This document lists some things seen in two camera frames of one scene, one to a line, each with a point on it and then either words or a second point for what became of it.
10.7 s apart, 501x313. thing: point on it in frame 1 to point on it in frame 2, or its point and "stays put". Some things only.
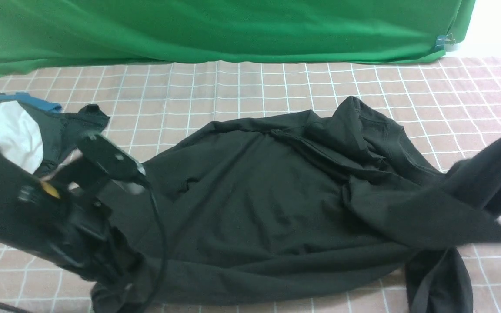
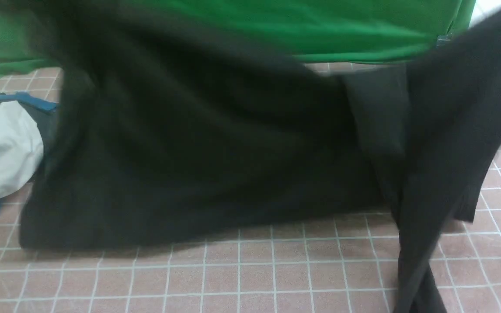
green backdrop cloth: x=10 y=36 stays put
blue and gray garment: x=59 y=131 stays put
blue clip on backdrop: x=442 y=39 stays put
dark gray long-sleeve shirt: x=332 y=197 to x=162 y=131
